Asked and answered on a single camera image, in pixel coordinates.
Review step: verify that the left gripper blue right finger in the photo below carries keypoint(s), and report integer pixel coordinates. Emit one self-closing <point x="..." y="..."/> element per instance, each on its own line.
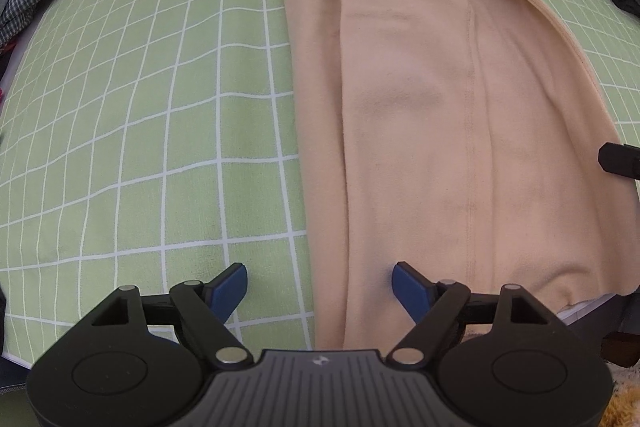
<point x="435" y="309"/>

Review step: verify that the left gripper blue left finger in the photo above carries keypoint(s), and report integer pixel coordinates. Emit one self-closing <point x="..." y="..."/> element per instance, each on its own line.
<point x="203" y="310"/>

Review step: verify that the beige long sleeve garment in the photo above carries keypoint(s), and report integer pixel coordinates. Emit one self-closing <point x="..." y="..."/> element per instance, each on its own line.
<point x="461" y="136"/>

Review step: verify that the green grid bed sheet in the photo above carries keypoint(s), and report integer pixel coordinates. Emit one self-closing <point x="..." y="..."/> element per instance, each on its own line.
<point x="148" y="142"/>

